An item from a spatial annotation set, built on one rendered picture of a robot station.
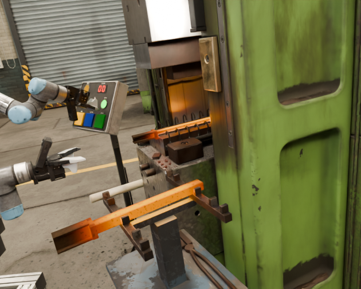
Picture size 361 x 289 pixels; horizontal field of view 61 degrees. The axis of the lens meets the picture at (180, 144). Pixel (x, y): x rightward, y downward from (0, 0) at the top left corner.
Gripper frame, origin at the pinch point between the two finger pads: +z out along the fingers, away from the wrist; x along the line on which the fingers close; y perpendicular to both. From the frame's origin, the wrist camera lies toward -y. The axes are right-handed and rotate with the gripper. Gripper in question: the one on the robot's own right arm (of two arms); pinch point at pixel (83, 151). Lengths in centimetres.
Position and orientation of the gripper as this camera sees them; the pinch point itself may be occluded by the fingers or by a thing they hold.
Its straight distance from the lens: 125.2
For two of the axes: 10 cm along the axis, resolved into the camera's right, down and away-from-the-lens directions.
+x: 4.1, 2.5, -8.8
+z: 9.0, -2.5, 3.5
